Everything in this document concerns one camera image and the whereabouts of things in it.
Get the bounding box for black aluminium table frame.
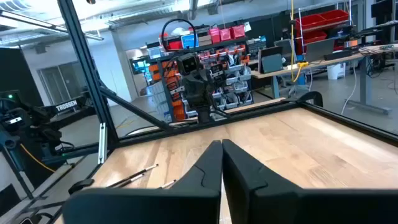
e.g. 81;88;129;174
18;0;398;224

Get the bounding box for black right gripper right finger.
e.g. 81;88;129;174
221;138;398;224

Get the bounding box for long wooden desk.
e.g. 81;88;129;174
251;43;398;114

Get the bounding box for white waste bin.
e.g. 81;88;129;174
326;62;346;81

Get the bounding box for black frame clamp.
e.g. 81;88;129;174
68;178;95;195

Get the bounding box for black left camera cable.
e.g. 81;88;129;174
160;17;197;63

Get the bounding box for rack with red bins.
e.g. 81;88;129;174
294;9;351;55

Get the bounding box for yellow hanging cable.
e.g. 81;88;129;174
290;0;309;83

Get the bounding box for black makeup brush silver ferrule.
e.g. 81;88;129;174
106;163;160;189
118;173;146;189
157;179;177;190

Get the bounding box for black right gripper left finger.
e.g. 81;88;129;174
62;139;224;224

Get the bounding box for storage shelf rack with bins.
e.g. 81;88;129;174
146;23;254;122

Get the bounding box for blue storage box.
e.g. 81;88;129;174
181;33;200;50

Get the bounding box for black frame corner bracket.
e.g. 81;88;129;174
297;91;324;108

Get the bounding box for grey open laptop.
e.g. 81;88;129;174
304;37;336;63

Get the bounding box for silver frame corner bracket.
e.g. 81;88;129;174
98;122;107;165

